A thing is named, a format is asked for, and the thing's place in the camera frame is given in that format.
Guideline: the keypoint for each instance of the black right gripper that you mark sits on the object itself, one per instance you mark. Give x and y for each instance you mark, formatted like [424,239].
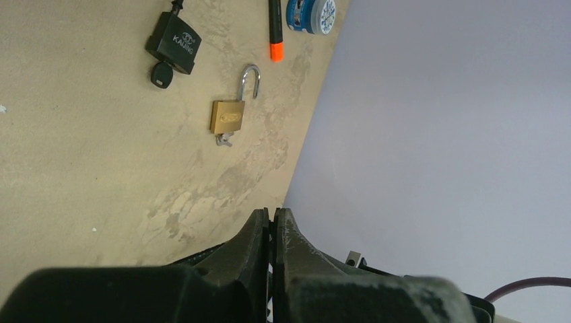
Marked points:
[483,310]

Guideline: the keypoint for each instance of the black-headed silver key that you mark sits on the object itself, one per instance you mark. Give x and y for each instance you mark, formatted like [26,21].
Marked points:
[161,75]

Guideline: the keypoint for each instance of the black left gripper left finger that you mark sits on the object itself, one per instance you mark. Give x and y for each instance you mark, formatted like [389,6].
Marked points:
[224,283]

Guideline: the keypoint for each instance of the large brass padlock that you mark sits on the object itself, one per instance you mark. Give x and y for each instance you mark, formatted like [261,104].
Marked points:
[227,115]

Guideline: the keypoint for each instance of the orange black marker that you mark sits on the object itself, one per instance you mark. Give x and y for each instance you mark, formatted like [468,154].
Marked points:
[276,50]

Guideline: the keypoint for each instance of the black padlock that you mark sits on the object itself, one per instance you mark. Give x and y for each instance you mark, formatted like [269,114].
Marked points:
[173,41]

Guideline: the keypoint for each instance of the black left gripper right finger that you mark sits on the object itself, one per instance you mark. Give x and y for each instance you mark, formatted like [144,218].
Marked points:
[308,288]

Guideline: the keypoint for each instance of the blue white round tin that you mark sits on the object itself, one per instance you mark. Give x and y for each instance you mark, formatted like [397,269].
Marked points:
[311,16]

